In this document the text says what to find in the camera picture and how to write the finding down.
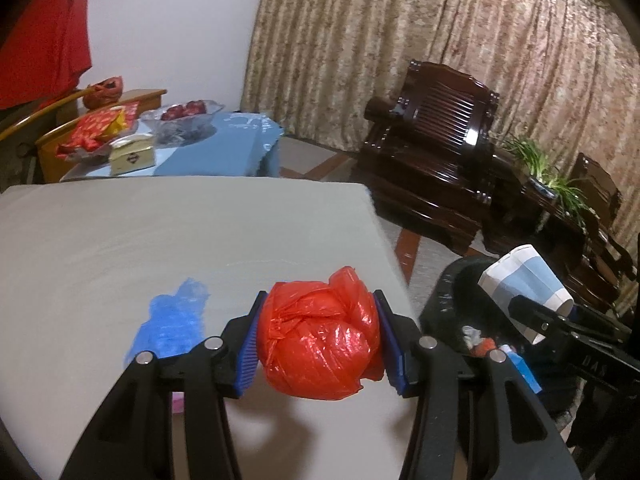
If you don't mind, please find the orange red basket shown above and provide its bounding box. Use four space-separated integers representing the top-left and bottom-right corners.
82 76 124 110

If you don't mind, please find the blue and white paper cup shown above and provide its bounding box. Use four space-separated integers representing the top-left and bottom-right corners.
477 244 575 346

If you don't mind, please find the dark wooden armchair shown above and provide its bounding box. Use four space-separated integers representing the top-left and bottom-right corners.
570 152 638 311
350 59 501 253

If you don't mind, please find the black trash bin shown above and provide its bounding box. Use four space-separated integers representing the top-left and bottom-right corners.
419 256 601 421

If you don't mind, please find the beige patterned curtain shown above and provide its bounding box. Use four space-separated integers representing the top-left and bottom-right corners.
240 0 640 271

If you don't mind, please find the blue plastic bag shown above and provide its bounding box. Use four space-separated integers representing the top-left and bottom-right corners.
127 277 211 361

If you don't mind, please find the light wooden chair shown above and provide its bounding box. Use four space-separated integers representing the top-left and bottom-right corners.
0 89 83 186
36 119 86 183

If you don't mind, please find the red plastic bag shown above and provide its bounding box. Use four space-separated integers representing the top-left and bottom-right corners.
256 266 387 401

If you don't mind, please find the glass fruit bowl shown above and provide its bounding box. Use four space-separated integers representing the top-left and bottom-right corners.
140 100 225 147

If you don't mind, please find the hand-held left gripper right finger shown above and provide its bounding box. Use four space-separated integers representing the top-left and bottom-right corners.
372 289 584 480

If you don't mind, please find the cream tissue box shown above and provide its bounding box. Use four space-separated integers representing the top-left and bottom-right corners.
108 133 157 177

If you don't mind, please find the blue tablecloth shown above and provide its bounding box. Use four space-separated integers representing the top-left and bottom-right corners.
60 111 286 182

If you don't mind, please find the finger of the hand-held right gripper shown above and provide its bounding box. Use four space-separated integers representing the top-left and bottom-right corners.
507 294 635 346
571 305 637 336

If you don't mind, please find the red snack packet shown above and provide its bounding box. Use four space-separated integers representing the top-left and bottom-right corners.
55 102 141 160

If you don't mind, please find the green potted plant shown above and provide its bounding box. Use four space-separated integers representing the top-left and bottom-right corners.
502 135 596 221

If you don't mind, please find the silver tray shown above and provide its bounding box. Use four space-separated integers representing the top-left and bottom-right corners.
62 145 113 163

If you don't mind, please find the yellow snack packet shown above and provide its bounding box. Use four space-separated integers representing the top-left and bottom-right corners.
102 107 128 141

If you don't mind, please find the light blue carton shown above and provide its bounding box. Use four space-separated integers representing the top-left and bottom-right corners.
500 344 544 395

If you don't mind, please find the red cloth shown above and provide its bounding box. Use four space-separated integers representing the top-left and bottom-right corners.
0 0 93 111

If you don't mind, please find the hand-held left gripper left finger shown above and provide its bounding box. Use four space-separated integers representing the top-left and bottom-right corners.
60 290 269 480

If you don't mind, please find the dark wooden side table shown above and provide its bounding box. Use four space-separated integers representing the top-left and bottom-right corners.
482 152 588 261

